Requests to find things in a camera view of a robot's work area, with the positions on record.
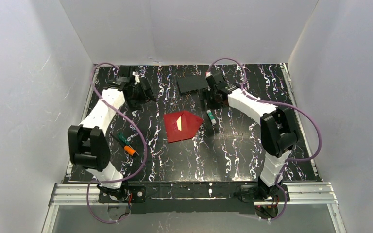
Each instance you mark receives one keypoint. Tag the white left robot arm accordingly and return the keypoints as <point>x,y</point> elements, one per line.
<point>88,146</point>

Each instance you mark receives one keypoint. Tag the orange green screwdriver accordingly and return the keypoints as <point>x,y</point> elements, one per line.
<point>124,142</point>

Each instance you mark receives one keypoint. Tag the red paper envelope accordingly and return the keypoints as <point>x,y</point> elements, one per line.
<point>191,123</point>

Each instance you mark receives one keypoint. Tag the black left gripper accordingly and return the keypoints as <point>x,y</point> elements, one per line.
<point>144,93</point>

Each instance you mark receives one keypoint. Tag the aluminium front rail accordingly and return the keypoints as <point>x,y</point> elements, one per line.
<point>83,194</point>

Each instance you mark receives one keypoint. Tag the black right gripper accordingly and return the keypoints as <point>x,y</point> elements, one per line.
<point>204,96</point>

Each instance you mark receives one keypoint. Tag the black flat box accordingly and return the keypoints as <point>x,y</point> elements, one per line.
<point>191,84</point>

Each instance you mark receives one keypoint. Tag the white green glue stick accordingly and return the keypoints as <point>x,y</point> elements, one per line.
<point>211,117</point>

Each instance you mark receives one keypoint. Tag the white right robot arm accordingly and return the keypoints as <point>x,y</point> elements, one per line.
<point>278,128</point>

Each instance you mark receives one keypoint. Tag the peach lined letter paper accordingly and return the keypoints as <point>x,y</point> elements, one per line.
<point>179,123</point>

